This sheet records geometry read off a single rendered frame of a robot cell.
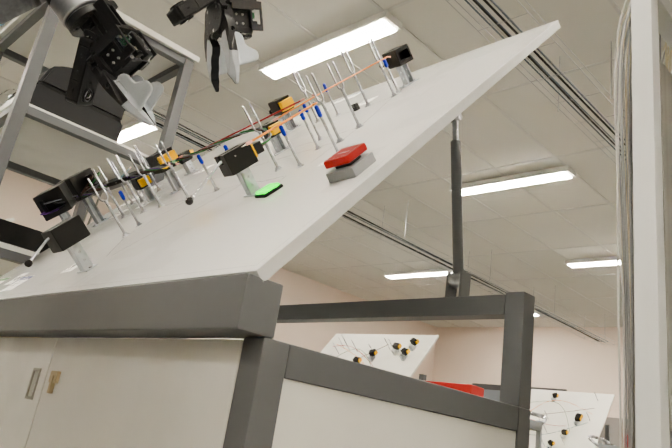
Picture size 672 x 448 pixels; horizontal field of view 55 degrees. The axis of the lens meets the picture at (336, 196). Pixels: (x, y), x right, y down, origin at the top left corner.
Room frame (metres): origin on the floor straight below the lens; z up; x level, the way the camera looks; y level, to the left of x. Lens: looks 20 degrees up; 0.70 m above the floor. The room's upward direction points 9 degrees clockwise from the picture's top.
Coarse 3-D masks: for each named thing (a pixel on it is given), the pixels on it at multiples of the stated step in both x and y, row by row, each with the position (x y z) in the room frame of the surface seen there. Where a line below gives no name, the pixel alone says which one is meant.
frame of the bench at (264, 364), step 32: (256, 352) 0.77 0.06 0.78; (288, 352) 0.79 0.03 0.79; (320, 352) 0.82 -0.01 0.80; (256, 384) 0.76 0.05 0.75; (320, 384) 0.82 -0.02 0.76; (352, 384) 0.86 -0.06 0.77; (384, 384) 0.90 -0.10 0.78; (416, 384) 0.95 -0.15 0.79; (256, 416) 0.77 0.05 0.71; (480, 416) 1.06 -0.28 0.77; (512, 416) 1.12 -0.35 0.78
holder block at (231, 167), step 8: (240, 144) 1.06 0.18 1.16; (224, 152) 1.06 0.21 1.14; (232, 152) 1.04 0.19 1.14; (240, 152) 1.05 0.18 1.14; (248, 152) 1.06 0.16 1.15; (216, 160) 1.07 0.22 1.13; (224, 160) 1.04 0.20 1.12; (232, 160) 1.05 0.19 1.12; (240, 160) 1.05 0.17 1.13; (248, 160) 1.06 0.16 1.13; (256, 160) 1.07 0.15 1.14; (224, 168) 1.07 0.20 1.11; (232, 168) 1.05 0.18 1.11; (240, 168) 1.06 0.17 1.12; (224, 176) 1.09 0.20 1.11
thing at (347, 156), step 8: (360, 144) 0.88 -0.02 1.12; (336, 152) 0.91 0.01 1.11; (344, 152) 0.89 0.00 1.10; (352, 152) 0.87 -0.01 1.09; (360, 152) 0.88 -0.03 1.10; (328, 160) 0.89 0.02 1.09; (336, 160) 0.88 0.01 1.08; (344, 160) 0.87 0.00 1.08; (352, 160) 0.87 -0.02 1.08; (328, 168) 0.90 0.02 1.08; (336, 168) 0.90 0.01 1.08
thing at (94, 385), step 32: (64, 352) 1.16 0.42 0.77; (96, 352) 1.07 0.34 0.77; (128, 352) 0.99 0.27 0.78; (160, 352) 0.93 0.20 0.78; (192, 352) 0.87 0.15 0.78; (224, 352) 0.81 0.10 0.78; (64, 384) 1.13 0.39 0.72; (96, 384) 1.05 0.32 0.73; (128, 384) 0.98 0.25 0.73; (160, 384) 0.91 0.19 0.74; (192, 384) 0.86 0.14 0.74; (224, 384) 0.80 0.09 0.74; (64, 416) 1.11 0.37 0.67; (96, 416) 1.03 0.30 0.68; (128, 416) 0.96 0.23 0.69; (160, 416) 0.90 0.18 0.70; (192, 416) 0.84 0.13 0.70; (224, 416) 0.80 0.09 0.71
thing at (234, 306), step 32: (128, 288) 0.94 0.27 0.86; (160, 288) 0.87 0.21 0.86; (192, 288) 0.82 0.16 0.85; (224, 288) 0.76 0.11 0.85; (256, 288) 0.74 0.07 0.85; (0, 320) 1.32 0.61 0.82; (32, 320) 1.19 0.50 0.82; (64, 320) 1.09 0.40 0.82; (96, 320) 1.00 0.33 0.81; (128, 320) 0.92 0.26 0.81; (160, 320) 0.86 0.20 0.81; (192, 320) 0.80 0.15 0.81; (224, 320) 0.75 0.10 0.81; (256, 320) 0.75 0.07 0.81
